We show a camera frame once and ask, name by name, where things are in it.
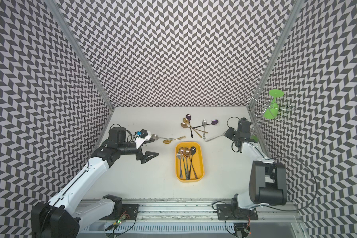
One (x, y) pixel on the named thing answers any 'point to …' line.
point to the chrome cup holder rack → (262, 105)
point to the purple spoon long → (189, 117)
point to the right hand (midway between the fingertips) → (227, 133)
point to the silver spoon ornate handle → (179, 155)
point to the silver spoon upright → (204, 123)
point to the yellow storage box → (198, 160)
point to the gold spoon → (186, 120)
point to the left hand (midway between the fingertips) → (154, 147)
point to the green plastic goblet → (272, 111)
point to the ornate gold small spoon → (167, 141)
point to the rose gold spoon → (185, 125)
